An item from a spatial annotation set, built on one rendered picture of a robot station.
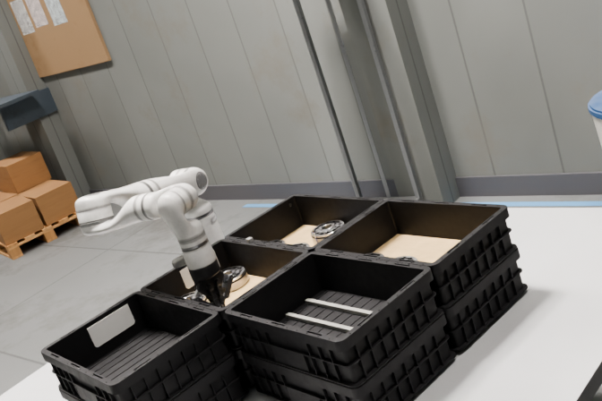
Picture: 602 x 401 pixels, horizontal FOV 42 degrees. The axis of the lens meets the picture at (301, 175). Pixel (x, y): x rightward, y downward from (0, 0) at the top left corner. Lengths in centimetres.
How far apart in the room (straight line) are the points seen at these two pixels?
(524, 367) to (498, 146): 272
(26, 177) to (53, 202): 53
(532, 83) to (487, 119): 35
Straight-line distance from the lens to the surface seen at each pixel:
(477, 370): 175
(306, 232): 238
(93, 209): 210
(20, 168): 721
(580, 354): 173
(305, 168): 526
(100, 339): 212
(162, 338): 207
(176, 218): 188
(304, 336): 160
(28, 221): 673
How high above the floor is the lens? 166
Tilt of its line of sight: 16 degrees down
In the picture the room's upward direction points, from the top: 19 degrees counter-clockwise
